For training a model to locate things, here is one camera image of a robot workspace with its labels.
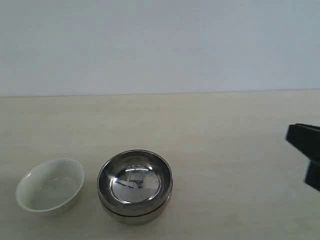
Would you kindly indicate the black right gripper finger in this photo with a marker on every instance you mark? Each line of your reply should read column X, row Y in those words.
column 307, row 142
column 306, row 127

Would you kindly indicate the smooth stainless steel bowl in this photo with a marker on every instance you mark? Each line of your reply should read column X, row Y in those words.
column 138, row 217

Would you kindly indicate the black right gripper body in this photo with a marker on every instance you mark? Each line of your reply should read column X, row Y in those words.
column 312, row 176

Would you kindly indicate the white ceramic bowl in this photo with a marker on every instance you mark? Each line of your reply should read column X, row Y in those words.
column 51, row 188

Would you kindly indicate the ribbed stainless steel bowl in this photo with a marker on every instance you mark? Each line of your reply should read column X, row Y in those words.
column 134, row 177

